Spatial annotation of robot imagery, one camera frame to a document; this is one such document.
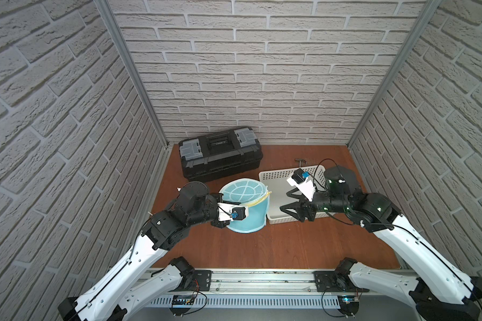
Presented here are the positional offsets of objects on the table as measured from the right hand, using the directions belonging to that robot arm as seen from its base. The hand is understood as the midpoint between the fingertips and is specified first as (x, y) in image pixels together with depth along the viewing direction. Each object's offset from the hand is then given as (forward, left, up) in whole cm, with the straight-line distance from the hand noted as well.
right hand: (288, 199), depth 64 cm
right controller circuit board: (-28, -21, -31) cm, 47 cm away
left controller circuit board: (-24, +40, -31) cm, 56 cm away
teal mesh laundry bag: (+5, +11, -3) cm, 12 cm away
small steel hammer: (+38, -18, -28) cm, 51 cm away
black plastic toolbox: (+32, +25, -12) cm, 42 cm away
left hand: (+2, +16, -1) cm, 16 cm away
